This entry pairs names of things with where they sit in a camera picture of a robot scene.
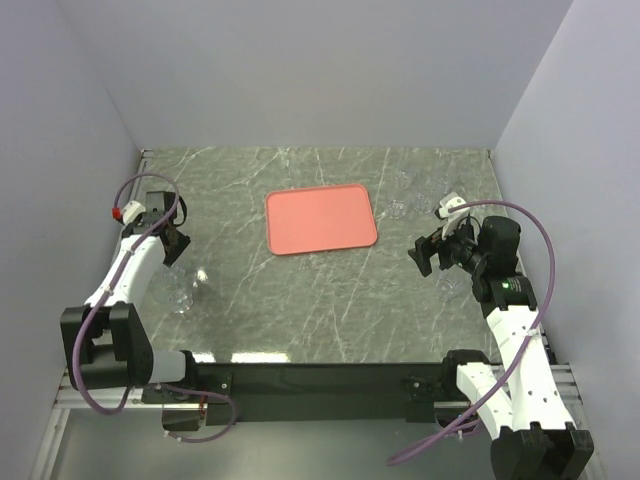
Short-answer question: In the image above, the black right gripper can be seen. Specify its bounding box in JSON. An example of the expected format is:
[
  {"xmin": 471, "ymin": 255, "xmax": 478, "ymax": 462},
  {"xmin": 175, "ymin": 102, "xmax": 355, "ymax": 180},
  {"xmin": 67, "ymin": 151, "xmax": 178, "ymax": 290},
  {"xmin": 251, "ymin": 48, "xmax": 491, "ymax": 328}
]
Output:
[{"xmin": 408, "ymin": 218, "xmax": 488, "ymax": 276}]

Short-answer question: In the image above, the clear faceted glass tumbler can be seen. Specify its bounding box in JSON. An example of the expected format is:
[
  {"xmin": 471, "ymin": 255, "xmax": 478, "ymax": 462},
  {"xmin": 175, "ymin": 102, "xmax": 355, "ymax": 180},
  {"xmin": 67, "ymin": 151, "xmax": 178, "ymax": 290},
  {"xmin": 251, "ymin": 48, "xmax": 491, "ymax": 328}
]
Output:
[
  {"xmin": 385, "ymin": 198, "xmax": 410, "ymax": 220},
  {"xmin": 150, "ymin": 266, "xmax": 193, "ymax": 308},
  {"xmin": 435, "ymin": 270, "xmax": 467, "ymax": 302},
  {"xmin": 430, "ymin": 172, "xmax": 452, "ymax": 200},
  {"xmin": 167, "ymin": 289, "xmax": 194, "ymax": 314},
  {"xmin": 394, "ymin": 169, "xmax": 414, "ymax": 190},
  {"xmin": 412, "ymin": 190, "xmax": 433, "ymax": 214}
]

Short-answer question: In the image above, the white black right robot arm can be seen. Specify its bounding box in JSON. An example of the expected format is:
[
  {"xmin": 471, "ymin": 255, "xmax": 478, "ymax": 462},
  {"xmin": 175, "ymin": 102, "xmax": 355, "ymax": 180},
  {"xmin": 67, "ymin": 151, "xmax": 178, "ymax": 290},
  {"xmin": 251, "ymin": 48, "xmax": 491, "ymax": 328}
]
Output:
[{"xmin": 408, "ymin": 216, "xmax": 594, "ymax": 479}]

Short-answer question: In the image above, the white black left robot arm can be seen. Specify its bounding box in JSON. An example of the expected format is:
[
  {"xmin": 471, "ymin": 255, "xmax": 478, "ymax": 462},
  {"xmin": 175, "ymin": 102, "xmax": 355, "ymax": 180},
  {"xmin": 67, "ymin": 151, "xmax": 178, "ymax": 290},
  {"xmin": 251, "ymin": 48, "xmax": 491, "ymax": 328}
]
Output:
[{"xmin": 60, "ymin": 191, "xmax": 201, "ymax": 402}]

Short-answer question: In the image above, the pink rectangular plastic tray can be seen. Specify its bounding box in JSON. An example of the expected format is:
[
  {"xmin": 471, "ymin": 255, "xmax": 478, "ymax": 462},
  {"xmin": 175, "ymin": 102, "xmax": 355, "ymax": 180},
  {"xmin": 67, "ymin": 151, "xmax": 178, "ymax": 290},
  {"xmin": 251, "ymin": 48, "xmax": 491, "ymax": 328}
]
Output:
[{"xmin": 265, "ymin": 184, "xmax": 378, "ymax": 256}]

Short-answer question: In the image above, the black front mounting beam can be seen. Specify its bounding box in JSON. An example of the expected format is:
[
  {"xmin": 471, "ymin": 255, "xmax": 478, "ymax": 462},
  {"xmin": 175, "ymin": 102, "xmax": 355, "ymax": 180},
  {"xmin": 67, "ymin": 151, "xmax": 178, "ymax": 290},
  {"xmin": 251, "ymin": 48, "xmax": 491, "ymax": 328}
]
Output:
[{"xmin": 141, "ymin": 362, "xmax": 468, "ymax": 426}]

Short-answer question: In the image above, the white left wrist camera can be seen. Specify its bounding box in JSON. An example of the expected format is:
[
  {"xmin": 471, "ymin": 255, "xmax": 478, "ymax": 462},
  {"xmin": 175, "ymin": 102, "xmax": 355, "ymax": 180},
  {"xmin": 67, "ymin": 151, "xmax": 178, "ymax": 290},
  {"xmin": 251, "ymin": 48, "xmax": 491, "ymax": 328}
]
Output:
[{"xmin": 111, "ymin": 200, "xmax": 146, "ymax": 225}]

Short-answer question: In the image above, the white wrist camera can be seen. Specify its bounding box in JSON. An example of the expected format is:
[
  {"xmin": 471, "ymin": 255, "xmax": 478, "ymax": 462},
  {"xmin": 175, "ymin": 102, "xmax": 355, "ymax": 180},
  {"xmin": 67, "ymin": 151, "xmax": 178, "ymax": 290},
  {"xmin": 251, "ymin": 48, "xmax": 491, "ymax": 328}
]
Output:
[
  {"xmin": 435, "ymin": 192, "xmax": 470, "ymax": 239},
  {"xmin": 111, "ymin": 200, "xmax": 146, "ymax": 225}
]

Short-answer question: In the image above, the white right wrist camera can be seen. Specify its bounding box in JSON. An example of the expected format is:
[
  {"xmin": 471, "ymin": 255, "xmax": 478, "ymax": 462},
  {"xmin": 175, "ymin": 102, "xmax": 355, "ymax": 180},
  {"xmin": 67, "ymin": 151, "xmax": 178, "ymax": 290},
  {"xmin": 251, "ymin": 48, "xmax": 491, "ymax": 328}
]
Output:
[{"xmin": 435, "ymin": 192, "xmax": 470, "ymax": 239}]

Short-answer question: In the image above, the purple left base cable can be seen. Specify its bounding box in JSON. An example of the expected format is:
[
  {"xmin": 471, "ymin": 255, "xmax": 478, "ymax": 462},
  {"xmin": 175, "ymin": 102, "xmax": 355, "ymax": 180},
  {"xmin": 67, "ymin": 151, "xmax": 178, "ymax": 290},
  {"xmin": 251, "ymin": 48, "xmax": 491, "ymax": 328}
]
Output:
[{"xmin": 164, "ymin": 389, "xmax": 239, "ymax": 445}]

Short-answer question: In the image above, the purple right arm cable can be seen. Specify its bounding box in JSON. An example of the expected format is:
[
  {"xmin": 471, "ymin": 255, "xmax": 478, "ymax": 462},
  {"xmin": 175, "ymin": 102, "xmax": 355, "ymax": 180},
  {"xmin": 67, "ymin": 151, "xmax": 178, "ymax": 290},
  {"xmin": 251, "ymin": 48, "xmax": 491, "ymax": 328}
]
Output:
[{"xmin": 387, "ymin": 199, "xmax": 556, "ymax": 466}]

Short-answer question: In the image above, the aluminium extrusion frame rail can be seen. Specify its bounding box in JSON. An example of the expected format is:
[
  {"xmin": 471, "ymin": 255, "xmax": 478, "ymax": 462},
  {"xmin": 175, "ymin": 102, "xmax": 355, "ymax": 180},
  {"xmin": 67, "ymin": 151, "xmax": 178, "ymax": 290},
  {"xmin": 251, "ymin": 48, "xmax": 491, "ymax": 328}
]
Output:
[{"xmin": 29, "ymin": 150, "xmax": 147, "ymax": 479}]

